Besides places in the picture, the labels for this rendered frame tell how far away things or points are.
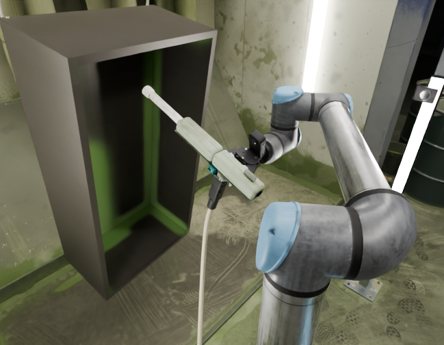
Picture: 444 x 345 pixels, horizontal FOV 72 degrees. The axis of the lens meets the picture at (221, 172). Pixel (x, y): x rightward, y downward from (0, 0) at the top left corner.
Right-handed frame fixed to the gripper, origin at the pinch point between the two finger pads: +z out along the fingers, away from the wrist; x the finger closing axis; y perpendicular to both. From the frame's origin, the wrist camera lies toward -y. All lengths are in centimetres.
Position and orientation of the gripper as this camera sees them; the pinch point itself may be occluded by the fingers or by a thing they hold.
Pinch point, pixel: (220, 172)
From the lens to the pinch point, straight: 83.1
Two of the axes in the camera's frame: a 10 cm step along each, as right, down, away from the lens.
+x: -6.8, -6.5, 3.4
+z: -6.8, 3.9, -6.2
